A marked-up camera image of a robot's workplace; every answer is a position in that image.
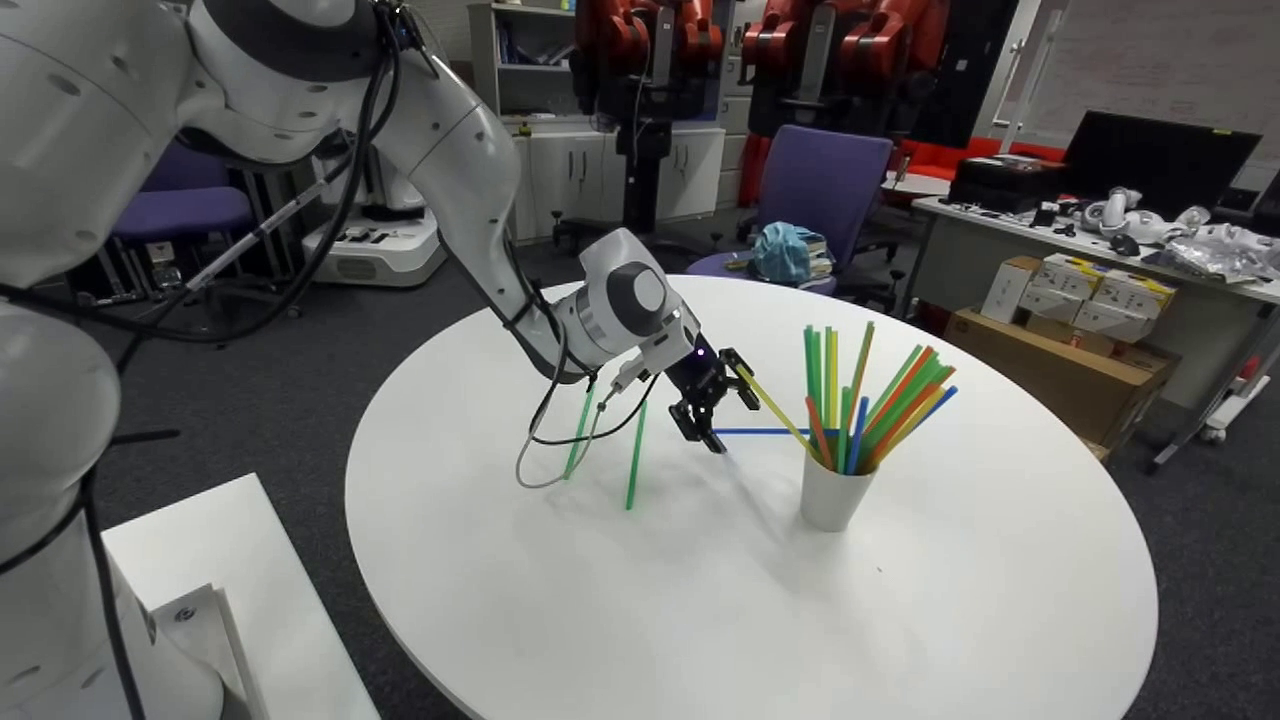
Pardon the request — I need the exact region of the white cabinet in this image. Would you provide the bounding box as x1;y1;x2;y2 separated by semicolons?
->
506;120;728;243

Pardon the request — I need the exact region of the white paper cup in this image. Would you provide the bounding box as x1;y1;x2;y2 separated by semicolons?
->
799;449;880;534

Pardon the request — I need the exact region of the green straw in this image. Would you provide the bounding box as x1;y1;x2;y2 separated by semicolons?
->
563;384;598;482
624;399;650;512

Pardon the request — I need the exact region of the stack of white boxes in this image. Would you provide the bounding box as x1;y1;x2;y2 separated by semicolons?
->
980;252;1178;346

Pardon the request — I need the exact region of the red and black robot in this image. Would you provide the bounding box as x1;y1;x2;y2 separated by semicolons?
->
738;0;951;206
552;0;726;253

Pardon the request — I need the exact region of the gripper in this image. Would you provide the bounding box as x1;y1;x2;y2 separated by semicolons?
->
664;344;762;456

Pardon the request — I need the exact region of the yellow straw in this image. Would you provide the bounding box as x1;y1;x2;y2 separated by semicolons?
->
735;364;825;464

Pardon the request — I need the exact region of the white desk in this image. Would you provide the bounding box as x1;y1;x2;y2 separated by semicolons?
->
898;195;1280;475

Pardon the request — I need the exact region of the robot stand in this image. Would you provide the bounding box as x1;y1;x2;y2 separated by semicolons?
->
100;473;382;720

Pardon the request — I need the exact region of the white machine base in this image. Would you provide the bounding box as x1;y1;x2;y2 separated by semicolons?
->
300;150;448;290

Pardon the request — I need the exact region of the black monitor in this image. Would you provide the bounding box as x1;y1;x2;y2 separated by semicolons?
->
1061;110;1264;217

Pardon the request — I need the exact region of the brown cardboard box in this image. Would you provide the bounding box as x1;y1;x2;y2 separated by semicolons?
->
943;306;1183;456

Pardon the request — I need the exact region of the white shelf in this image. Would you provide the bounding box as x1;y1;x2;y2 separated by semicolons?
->
468;2;579;121

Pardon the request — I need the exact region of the stack of books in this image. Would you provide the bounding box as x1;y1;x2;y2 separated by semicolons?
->
728;236;837;283

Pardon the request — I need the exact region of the purple office chair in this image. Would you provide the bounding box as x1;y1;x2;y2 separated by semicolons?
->
686;124;898;301

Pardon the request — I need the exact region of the heap of white parts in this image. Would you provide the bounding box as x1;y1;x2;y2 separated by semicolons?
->
1078;186;1280;284

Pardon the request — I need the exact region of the teal cloth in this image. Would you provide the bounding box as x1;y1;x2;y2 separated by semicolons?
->
750;221;813;285

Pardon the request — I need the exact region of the black box device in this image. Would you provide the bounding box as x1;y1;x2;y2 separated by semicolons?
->
947;154;1069;215

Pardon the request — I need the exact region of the bundle of coloured straws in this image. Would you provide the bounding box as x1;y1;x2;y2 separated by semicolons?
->
802;321;959;476

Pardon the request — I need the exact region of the red sofa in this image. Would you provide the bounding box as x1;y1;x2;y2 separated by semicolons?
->
897;135;1067;183

